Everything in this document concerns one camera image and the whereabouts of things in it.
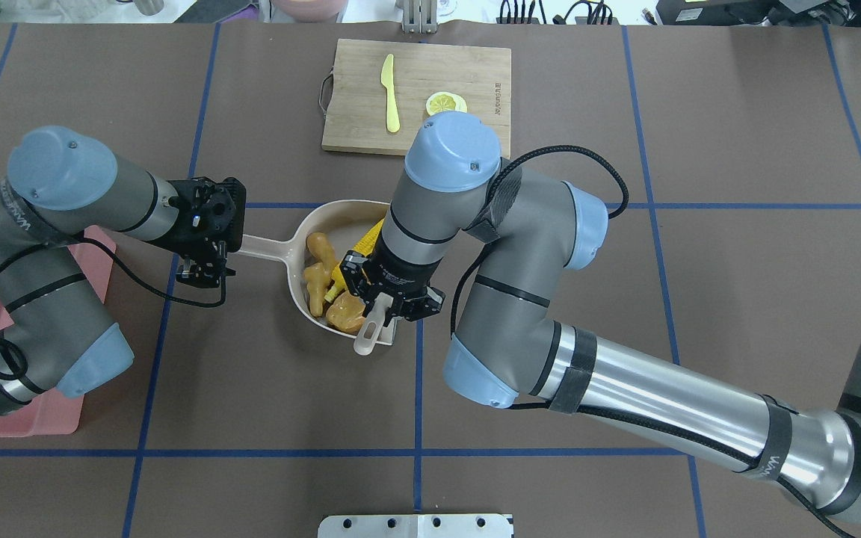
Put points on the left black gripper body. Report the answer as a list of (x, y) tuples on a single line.
[(199, 243)]

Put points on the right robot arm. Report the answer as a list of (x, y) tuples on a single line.
[(533, 228)]

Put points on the yellow lemon slices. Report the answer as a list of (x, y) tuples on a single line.
[(445, 101)]

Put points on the beige hand brush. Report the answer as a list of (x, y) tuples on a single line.
[(370, 335)]

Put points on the brown toy potato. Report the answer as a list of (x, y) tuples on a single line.
[(346, 314)]

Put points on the beige dustpan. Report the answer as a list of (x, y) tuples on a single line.
[(343, 221)]

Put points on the pink bowl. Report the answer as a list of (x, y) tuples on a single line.
[(310, 11)]

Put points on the tan toy ginger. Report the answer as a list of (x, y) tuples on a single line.
[(318, 277)]

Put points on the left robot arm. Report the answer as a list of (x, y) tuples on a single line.
[(55, 332)]

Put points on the pink plastic bin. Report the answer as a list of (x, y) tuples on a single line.
[(53, 413)]

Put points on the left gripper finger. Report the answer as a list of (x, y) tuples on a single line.
[(238, 195), (233, 237)]

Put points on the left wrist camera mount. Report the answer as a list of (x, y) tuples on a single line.
[(203, 273)]

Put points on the yellow plastic knife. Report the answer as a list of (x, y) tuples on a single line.
[(387, 80)]

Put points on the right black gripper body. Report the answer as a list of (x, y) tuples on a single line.
[(405, 273)]

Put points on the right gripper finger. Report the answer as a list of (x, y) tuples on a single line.
[(383, 310)]

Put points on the yellow toy corn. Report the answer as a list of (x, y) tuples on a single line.
[(364, 246)]

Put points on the aluminium frame post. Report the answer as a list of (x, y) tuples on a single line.
[(419, 16)]

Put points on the bamboo cutting board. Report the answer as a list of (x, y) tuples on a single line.
[(355, 119)]

